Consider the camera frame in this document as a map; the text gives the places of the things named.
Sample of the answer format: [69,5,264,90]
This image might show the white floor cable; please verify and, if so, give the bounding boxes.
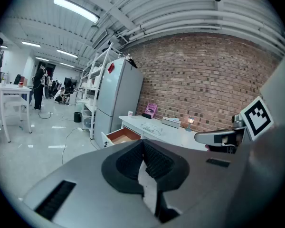
[61,126,85,166]

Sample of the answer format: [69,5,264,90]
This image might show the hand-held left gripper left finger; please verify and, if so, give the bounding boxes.
[22,138,161,226]

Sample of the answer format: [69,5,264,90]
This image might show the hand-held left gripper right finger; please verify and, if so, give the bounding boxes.
[143,138,250,223]

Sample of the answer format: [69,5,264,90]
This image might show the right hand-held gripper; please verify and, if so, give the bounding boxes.
[194,95,275,155]

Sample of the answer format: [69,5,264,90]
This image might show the long ceiling light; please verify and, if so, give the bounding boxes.
[53,0,100,24]
[56,48,79,59]
[21,41,42,48]

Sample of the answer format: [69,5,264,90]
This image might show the white table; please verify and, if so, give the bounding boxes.
[0,83,33,143]

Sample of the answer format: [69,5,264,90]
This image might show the silver tissue box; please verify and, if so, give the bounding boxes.
[161,117,182,129]

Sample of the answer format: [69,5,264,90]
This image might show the grey refrigerator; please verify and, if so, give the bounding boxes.
[94,57,144,149]

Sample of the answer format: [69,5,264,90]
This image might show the white shelf rack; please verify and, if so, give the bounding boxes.
[78,42,123,140]

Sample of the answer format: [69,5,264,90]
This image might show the small lantern lamp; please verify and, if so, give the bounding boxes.
[185,115,195,132]

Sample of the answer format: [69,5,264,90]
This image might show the black floor cable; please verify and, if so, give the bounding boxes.
[37,110,53,120]

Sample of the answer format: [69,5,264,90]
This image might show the pink book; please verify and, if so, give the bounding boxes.
[144,102,158,119]

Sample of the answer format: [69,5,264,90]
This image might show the white ceiling pipes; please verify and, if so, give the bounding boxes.
[116,9,285,42]

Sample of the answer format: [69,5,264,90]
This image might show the red box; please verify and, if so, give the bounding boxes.
[18,76,29,88]

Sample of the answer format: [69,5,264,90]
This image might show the white desk drawer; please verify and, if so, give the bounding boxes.
[100,126,143,149]

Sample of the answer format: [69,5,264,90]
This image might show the white desk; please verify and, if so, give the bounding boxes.
[118,114,208,152]

